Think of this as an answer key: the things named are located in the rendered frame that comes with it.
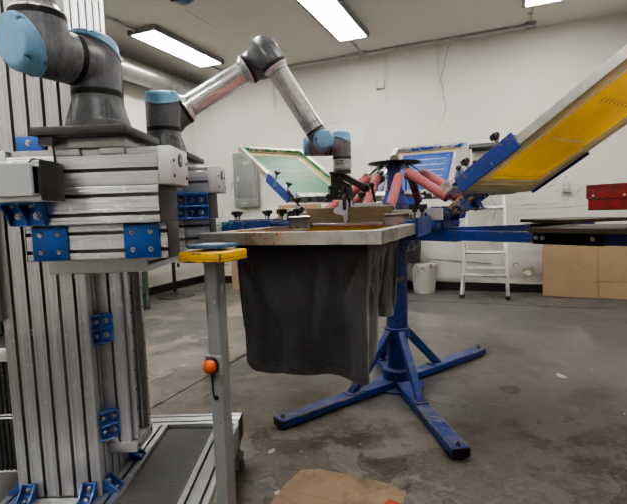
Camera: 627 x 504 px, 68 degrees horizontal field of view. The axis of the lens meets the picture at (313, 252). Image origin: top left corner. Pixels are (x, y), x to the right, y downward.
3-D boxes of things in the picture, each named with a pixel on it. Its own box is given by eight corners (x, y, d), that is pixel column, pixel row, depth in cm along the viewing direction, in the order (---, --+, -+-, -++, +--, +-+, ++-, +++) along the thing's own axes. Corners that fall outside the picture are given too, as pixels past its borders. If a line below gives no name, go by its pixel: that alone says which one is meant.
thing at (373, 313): (371, 383, 138) (368, 242, 135) (360, 381, 140) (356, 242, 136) (403, 341, 180) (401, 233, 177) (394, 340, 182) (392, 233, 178)
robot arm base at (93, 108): (52, 129, 108) (48, 85, 107) (85, 139, 123) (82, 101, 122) (116, 126, 107) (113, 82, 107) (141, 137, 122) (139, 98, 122)
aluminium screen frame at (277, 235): (381, 244, 122) (381, 230, 122) (199, 245, 145) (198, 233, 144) (428, 229, 194) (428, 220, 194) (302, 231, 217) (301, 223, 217)
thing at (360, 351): (369, 388, 136) (366, 243, 133) (239, 372, 154) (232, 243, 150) (372, 384, 139) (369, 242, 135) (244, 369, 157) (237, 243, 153)
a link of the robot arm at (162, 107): (142, 125, 157) (139, 84, 156) (150, 132, 170) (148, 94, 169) (178, 125, 158) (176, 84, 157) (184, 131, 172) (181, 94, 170)
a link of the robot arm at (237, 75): (141, 108, 168) (267, 30, 172) (150, 116, 182) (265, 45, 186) (161, 136, 169) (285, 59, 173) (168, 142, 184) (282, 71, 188)
